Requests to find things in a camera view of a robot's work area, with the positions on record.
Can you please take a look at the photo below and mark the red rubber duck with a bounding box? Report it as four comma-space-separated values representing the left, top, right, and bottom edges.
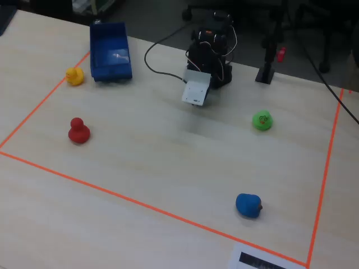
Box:
68, 117, 91, 145

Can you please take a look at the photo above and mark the green rubber duck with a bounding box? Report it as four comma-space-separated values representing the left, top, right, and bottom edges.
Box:
252, 109, 274, 132

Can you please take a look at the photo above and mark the blue plastic bin box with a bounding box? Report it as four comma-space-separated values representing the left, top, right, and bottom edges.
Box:
89, 21, 134, 83

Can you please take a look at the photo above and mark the blue rubber duck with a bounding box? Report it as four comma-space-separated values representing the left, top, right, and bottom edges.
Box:
235, 193, 264, 219

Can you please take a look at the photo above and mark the yellow rubber duck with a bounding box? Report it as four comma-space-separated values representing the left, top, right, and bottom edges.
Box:
65, 67, 85, 87

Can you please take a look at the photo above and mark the orange tape strip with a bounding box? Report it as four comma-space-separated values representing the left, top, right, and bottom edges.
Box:
0, 151, 309, 267
306, 87, 345, 268
0, 51, 91, 149

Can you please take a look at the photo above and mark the black office chair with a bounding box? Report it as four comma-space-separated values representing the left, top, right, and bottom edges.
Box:
291, 0, 359, 75
181, 0, 233, 22

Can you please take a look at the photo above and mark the white paper with black bar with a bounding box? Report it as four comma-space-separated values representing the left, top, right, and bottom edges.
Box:
227, 243, 307, 269

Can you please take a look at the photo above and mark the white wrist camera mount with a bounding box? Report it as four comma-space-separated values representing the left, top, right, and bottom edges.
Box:
181, 69, 212, 107

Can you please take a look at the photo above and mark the black camera stand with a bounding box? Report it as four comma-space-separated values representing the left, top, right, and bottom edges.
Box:
255, 0, 290, 85

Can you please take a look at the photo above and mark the black cable across table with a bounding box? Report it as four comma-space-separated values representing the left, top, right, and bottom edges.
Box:
291, 16, 359, 126

